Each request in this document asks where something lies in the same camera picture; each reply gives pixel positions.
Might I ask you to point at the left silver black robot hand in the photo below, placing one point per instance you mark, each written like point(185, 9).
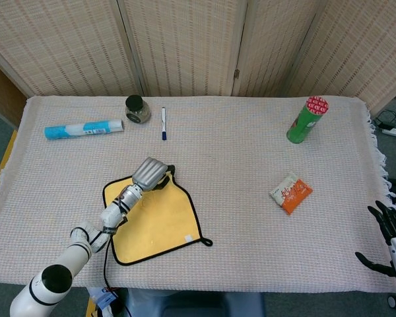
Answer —
point(148, 175)

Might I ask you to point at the yellow cloth black trim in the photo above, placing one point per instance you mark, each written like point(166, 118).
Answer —
point(158, 224)

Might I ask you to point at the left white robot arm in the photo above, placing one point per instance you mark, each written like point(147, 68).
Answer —
point(76, 254)

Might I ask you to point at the white marker blue cap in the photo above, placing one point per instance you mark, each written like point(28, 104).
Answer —
point(164, 122)

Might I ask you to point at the glass jar black lid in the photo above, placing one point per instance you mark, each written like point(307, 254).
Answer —
point(137, 110)

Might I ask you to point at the blue white plastic roll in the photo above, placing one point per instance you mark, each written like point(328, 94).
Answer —
point(82, 128)

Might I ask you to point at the white woven tablecloth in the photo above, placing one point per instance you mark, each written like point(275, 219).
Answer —
point(237, 158)

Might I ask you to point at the orange white snack packet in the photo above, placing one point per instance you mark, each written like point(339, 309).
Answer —
point(292, 195)

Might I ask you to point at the blue white plastic bag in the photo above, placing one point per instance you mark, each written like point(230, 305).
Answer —
point(102, 300)

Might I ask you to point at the metal screen hinge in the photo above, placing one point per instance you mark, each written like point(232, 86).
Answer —
point(237, 73)

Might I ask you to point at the beige woven folding screen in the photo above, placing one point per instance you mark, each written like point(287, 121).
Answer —
point(191, 43)

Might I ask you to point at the blue grey bin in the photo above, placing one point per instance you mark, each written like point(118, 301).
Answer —
point(201, 305)

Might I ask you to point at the green chips can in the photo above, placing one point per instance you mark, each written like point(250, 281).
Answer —
point(305, 123)

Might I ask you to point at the brown wooden board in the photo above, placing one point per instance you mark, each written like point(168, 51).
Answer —
point(1, 95)

